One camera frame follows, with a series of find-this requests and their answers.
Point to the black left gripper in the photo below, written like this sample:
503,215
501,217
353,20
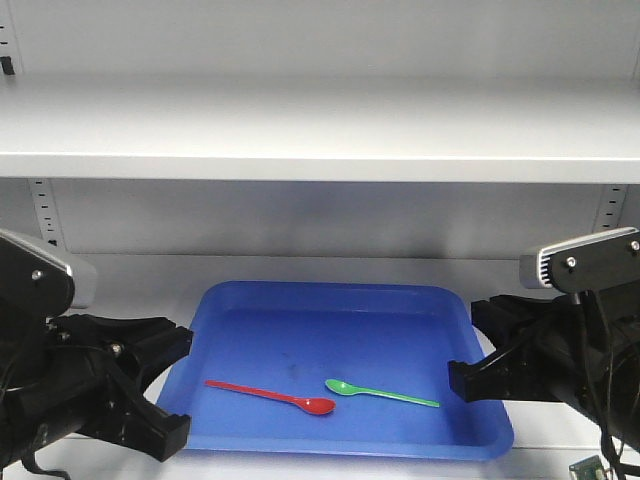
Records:
87,374

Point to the green plastic spoon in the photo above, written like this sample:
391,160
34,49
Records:
343,388

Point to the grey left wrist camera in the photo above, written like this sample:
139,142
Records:
30,264

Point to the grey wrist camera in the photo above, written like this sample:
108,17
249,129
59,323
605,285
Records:
30,264
591,262

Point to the green circuit board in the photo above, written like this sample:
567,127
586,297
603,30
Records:
590,468

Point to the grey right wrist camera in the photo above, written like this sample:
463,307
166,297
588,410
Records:
591,262

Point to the grey metal cabinet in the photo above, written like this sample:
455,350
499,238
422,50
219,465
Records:
179,144

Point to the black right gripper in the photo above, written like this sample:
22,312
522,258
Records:
585,355

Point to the blue plastic tray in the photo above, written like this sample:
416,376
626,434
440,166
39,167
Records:
290,338

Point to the red plastic spoon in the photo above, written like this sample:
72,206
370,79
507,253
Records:
313,406

